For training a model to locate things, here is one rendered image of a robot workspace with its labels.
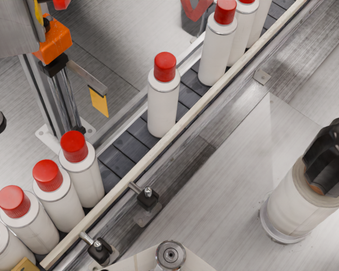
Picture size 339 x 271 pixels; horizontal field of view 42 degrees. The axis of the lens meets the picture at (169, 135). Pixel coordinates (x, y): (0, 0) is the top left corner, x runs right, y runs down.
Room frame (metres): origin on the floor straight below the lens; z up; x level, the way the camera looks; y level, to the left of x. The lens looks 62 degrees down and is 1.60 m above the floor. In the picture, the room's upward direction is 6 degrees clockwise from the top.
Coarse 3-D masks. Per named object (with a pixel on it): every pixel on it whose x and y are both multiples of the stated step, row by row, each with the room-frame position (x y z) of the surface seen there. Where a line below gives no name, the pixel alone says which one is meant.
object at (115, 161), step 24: (288, 0) 0.76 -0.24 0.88; (264, 24) 0.68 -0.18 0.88; (192, 72) 0.53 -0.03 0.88; (240, 72) 0.54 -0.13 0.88; (192, 96) 0.47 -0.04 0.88; (216, 96) 0.48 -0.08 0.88; (144, 120) 0.41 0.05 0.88; (192, 120) 0.42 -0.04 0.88; (120, 144) 0.35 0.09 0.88; (144, 144) 0.36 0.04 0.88; (168, 144) 0.36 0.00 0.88; (120, 168) 0.31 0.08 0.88
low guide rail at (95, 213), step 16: (304, 0) 0.73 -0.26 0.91; (288, 16) 0.68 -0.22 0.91; (272, 32) 0.63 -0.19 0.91; (256, 48) 0.58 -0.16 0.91; (240, 64) 0.54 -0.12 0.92; (224, 80) 0.49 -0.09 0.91; (208, 96) 0.45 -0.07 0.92; (192, 112) 0.42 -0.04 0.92; (176, 128) 0.38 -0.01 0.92; (160, 144) 0.34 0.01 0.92; (144, 160) 0.31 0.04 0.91; (128, 176) 0.28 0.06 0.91; (112, 192) 0.25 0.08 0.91; (96, 208) 0.22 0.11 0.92; (80, 224) 0.19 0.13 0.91; (64, 240) 0.16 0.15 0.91; (48, 256) 0.13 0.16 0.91
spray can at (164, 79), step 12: (156, 60) 0.40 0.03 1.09; (168, 60) 0.40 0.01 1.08; (156, 72) 0.39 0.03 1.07; (168, 72) 0.38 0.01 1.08; (156, 84) 0.38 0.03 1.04; (168, 84) 0.38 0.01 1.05; (156, 96) 0.37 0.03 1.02; (168, 96) 0.37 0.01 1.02; (156, 108) 0.37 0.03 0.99; (168, 108) 0.38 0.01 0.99; (156, 120) 0.37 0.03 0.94; (168, 120) 0.38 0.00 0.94; (156, 132) 0.37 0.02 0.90
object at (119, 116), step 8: (200, 40) 0.55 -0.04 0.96; (192, 48) 0.52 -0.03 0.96; (184, 56) 0.50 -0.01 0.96; (176, 64) 0.49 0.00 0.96; (144, 88) 0.43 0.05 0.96; (136, 96) 0.41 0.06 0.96; (144, 96) 0.41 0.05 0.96; (128, 104) 0.39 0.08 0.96; (136, 104) 0.39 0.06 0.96; (120, 112) 0.37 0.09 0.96; (128, 112) 0.38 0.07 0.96; (112, 120) 0.36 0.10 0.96; (120, 120) 0.36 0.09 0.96; (104, 128) 0.34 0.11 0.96; (112, 128) 0.34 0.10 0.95; (96, 136) 0.32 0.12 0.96; (104, 136) 0.33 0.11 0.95; (96, 144) 0.31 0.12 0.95; (32, 192) 0.22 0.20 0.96
